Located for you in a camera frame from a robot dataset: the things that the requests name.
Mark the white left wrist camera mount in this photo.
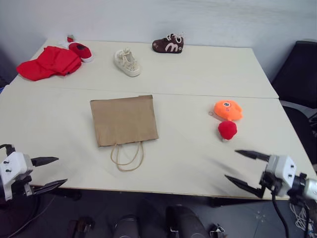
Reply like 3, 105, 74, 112
0, 151, 34, 202

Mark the black rounded shape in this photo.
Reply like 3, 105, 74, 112
165, 204, 210, 238

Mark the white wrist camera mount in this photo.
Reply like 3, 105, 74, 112
0, 151, 34, 202
264, 154, 297, 199

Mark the red cloth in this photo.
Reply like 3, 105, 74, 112
16, 45, 83, 82

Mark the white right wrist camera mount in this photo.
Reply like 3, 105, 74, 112
264, 154, 297, 199

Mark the orange plush toy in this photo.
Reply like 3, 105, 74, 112
209, 100, 244, 121

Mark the red baby shoe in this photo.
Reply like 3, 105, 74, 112
67, 42, 95, 63

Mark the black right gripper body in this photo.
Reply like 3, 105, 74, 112
259, 171, 283, 197

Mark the black office chair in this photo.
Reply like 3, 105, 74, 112
270, 40, 317, 165

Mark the cream baby shoe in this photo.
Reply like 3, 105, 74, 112
113, 47, 142, 78

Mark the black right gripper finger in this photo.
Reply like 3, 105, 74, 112
234, 149, 271, 163
224, 174, 265, 199

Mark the dark grey rounded shape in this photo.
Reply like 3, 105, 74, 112
113, 214, 140, 238

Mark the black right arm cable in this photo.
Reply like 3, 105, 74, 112
270, 189, 292, 238

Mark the brown baby shoe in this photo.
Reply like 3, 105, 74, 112
152, 32, 185, 55

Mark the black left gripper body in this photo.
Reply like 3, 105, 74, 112
9, 173, 35, 198

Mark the red plush ball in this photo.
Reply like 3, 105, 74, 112
217, 120, 239, 143

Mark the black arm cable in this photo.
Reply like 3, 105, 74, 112
0, 143, 16, 156
270, 189, 292, 238

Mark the white cable bundle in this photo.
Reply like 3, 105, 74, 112
289, 203, 317, 235

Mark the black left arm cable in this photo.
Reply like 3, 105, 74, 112
0, 143, 16, 156

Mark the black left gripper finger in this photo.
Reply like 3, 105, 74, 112
31, 156, 59, 167
31, 178, 68, 197

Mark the brown paper bag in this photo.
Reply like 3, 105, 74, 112
90, 95, 159, 172

